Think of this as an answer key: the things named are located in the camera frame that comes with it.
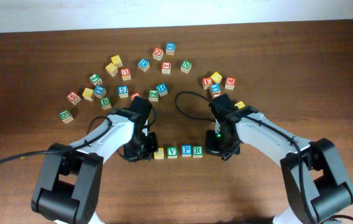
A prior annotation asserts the red K block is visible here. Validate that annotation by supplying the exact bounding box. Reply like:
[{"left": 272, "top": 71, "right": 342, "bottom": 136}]
[{"left": 161, "top": 62, "right": 172, "bottom": 74}]

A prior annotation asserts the red 3 block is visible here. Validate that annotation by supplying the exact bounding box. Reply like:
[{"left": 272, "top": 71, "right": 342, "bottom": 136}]
[{"left": 212, "top": 93, "right": 221, "bottom": 99}]

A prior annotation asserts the red E block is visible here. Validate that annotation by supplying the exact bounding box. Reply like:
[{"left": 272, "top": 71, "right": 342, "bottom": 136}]
[{"left": 202, "top": 77, "right": 213, "bottom": 90}]

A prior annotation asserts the yellow block near E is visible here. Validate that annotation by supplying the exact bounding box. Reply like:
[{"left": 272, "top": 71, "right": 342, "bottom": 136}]
[{"left": 210, "top": 72, "right": 222, "bottom": 84}]

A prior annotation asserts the yellow S block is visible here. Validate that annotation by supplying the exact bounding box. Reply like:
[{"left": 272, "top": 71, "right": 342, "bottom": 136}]
[{"left": 234, "top": 101, "right": 245, "bottom": 109}]

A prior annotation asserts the yellow block beside T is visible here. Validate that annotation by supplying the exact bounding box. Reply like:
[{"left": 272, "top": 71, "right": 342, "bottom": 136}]
[{"left": 82, "top": 88, "right": 95, "bottom": 101}]

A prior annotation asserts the red Y block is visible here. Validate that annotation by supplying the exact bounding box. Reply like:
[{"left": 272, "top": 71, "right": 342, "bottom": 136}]
[{"left": 130, "top": 92, "right": 141, "bottom": 101}]

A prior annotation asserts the blue 5 block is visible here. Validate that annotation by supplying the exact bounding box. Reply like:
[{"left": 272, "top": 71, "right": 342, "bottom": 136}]
[{"left": 117, "top": 86, "right": 129, "bottom": 98}]

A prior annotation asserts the blue X block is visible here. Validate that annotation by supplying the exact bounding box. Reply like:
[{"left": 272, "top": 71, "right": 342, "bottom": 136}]
[{"left": 165, "top": 42, "right": 176, "bottom": 55}]

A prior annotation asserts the blue P block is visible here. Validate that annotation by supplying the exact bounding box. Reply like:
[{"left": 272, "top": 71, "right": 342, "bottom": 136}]
[{"left": 181, "top": 144, "right": 192, "bottom": 157}]

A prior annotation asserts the red M block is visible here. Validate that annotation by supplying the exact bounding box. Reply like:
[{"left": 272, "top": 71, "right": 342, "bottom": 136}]
[{"left": 225, "top": 77, "right": 236, "bottom": 90}]

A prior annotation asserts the red 6 block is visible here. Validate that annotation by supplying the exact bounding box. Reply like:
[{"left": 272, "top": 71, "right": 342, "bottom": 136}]
[{"left": 66, "top": 91, "right": 81, "bottom": 105}]

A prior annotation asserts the blue block near E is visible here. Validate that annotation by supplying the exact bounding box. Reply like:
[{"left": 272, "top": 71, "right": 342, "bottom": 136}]
[{"left": 209, "top": 83, "right": 221, "bottom": 95}]

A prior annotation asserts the yellow C block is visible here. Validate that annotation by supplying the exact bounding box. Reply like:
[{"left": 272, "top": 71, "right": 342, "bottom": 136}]
[{"left": 154, "top": 147, "right": 165, "bottom": 160}]

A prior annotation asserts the blue H block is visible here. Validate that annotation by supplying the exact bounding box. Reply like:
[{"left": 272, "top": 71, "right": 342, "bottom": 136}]
[{"left": 156, "top": 83, "right": 168, "bottom": 97}]

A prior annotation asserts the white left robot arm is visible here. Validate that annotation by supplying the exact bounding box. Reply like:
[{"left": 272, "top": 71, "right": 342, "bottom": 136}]
[{"left": 30, "top": 101, "right": 158, "bottom": 223}]

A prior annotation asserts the blue D block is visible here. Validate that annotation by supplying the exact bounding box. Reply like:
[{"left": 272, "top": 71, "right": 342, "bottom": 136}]
[{"left": 138, "top": 58, "right": 150, "bottom": 72}]

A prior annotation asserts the green V block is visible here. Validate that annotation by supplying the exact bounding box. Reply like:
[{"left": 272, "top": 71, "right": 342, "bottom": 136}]
[{"left": 167, "top": 147, "right": 178, "bottom": 159}]

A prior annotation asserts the green b block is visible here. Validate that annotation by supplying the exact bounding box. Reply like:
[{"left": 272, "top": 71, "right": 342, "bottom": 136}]
[
  {"left": 99, "top": 97, "right": 112, "bottom": 110},
  {"left": 59, "top": 110, "right": 73, "bottom": 124}
]

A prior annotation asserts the green N block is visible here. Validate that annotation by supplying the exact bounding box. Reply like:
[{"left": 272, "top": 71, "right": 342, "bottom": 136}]
[{"left": 181, "top": 60, "right": 192, "bottom": 73}]

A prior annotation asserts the green B block middle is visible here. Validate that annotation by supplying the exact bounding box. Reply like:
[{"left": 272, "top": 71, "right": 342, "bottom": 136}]
[{"left": 99, "top": 97, "right": 112, "bottom": 110}]

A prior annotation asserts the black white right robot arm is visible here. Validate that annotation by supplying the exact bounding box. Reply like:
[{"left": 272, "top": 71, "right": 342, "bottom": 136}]
[{"left": 210, "top": 105, "right": 353, "bottom": 223}]

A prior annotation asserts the green Z block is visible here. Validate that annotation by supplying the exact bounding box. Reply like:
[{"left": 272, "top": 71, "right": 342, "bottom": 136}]
[{"left": 149, "top": 90, "right": 159, "bottom": 102}]

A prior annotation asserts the blue T block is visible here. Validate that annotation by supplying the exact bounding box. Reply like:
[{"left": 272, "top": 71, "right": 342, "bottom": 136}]
[{"left": 93, "top": 86, "right": 106, "bottom": 98}]

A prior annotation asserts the green B block far left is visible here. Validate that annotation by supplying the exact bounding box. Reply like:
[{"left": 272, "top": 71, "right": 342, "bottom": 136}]
[{"left": 59, "top": 110, "right": 73, "bottom": 124}]

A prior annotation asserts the green R block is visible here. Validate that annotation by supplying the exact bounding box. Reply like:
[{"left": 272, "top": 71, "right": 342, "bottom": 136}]
[{"left": 192, "top": 146, "right": 203, "bottom": 158}]

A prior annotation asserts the red G block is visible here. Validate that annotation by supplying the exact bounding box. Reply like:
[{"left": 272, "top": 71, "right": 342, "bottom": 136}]
[{"left": 152, "top": 47, "right": 164, "bottom": 61}]

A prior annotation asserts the green J block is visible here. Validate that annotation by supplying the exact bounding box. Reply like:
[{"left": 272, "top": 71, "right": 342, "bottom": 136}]
[{"left": 89, "top": 73, "right": 103, "bottom": 86}]

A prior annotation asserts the red U block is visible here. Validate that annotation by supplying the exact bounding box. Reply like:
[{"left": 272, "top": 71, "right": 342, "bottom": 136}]
[{"left": 121, "top": 68, "right": 131, "bottom": 81}]

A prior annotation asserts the yellow block upper left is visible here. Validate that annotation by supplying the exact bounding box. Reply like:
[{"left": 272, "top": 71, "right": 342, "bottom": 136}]
[{"left": 111, "top": 55, "right": 123, "bottom": 68}]

